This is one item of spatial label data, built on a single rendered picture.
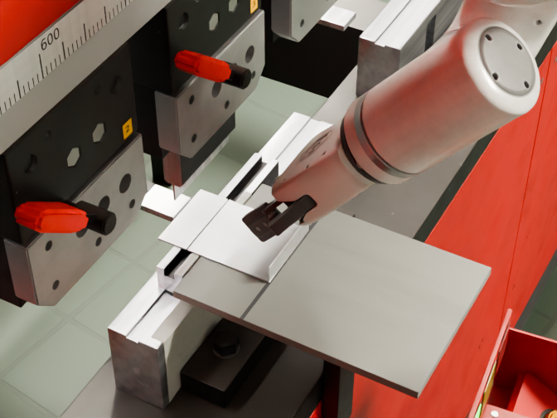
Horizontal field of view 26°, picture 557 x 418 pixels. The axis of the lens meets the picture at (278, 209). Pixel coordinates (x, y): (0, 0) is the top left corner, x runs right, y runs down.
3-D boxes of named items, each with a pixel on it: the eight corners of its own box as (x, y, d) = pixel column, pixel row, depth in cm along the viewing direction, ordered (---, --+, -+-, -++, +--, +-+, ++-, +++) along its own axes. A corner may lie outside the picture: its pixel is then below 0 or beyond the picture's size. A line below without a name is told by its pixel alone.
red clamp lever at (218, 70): (205, 55, 93) (254, 70, 102) (160, 40, 94) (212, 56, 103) (198, 77, 93) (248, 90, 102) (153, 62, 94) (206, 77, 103)
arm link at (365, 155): (389, 64, 106) (369, 79, 108) (345, 119, 100) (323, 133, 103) (452, 134, 107) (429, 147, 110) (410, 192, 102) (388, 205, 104)
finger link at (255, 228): (283, 190, 112) (244, 215, 117) (266, 211, 110) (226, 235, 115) (306, 215, 112) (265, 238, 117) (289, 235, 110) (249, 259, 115)
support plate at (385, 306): (417, 399, 110) (418, 392, 109) (172, 297, 119) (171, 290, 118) (490, 274, 121) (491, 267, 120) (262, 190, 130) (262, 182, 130)
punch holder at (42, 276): (41, 322, 92) (7, 157, 81) (-47, 283, 95) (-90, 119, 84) (149, 205, 101) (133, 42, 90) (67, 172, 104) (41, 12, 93)
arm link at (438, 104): (395, 62, 106) (345, 116, 100) (500, -10, 97) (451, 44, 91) (455, 134, 108) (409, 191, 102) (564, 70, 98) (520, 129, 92)
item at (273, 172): (183, 297, 122) (181, 276, 120) (157, 286, 123) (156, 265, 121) (278, 181, 134) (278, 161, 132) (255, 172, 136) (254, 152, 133)
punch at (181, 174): (183, 203, 116) (177, 126, 109) (166, 196, 116) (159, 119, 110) (235, 144, 122) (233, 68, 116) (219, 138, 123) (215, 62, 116)
